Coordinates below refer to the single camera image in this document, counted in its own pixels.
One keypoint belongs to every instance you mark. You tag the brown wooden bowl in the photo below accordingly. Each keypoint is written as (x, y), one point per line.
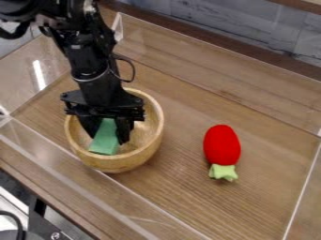
(136, 151)

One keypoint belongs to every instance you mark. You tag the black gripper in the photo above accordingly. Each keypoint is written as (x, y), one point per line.
(101, 98)

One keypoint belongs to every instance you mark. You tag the clear acrylic enclosure wall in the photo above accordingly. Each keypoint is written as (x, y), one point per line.
(167, 200)

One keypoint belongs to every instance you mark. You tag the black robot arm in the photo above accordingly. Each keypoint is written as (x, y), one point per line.
(73, 24)

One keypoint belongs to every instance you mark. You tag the red plush strawberry toy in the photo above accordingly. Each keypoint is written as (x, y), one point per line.
(222, 152)

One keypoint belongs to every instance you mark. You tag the black metal table frame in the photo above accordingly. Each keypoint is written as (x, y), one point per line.
(48, 224)

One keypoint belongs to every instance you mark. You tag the green foam block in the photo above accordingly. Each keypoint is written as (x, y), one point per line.
(104, 143)

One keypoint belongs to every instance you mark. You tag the clear acrylic corner bracket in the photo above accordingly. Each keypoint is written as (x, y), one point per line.
(116, 27)

